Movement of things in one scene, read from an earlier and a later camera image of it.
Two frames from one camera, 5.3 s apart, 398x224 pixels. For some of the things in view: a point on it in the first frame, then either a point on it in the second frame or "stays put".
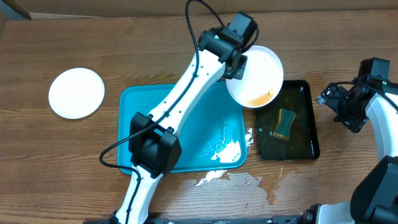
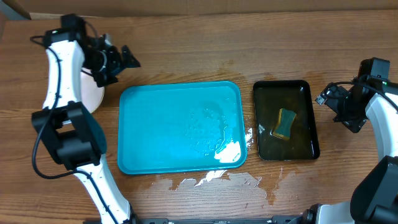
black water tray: x=296 y=97 stays put
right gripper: x=336 y=96 stays put
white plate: x=262 y=81 → x=91 y=94
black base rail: x=280 y=219 stays put
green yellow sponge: x=285 y=119 stays put
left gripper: x=239 y=73 → x=129 y=63
